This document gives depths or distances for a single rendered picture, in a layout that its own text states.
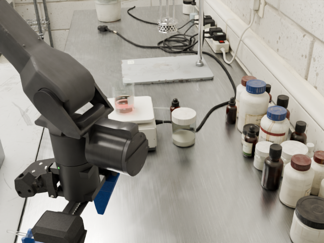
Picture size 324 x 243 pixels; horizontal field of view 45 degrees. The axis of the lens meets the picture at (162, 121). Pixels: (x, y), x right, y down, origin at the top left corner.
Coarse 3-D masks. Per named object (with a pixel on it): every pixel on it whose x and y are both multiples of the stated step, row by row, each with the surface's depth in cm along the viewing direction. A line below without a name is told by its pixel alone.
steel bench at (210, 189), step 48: (96, 48) 154; (144, 48) 153; (192, 48) 152; (192, 96) 117; (48, 144) 96; (240, 144) 95; (144, 192) 80; (192, 192) 80; (240, 192) 80; (96, 240) 70; (144, 240) 69; (192, 240) 69; (240, 240) 69; (288, 240) 69
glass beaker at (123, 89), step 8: (120, 80) 91; (128, 80) 91; (112, 88) 88; (120, 88) 87; (128, 88) 87; (120, 96) 88; (128, 96) 88; (120, 104) 89; (128, 104) 89; (120, 112) 90; (128, 112) 90
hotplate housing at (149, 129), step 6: (156, 120) 98; (138, 126) 89; (144, 126) 89; (150, 126) 89; (144, 132) 90; (150, 132) 90; (156, 132) 92; (150, 138) 91; (156, 138) 91; (150, 144) 91; (156, 144) 92
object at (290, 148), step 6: (282, 144) 83; (288, 144) 83; (294, 144) 83; (300, 144) 83; (282, 150) 81; (288, 150) 81; (294, 150) 81; (300, 150) 81; (306, 150) 81; (282, 156) 82; (288, 156) 80; (288, 162) 81; (282, 174) 83
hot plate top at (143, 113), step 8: (144, 96) 98; (112, 104) 95; (136, 104) 95; (144, 104) 95; (112, 112) 92; (136, 112) 91; (144, 112) 91; (152, 112) 91; (120, 120) 89; (128, 120) 88; (136, 120) 88; (144, 120) 89; (152, 120) 89
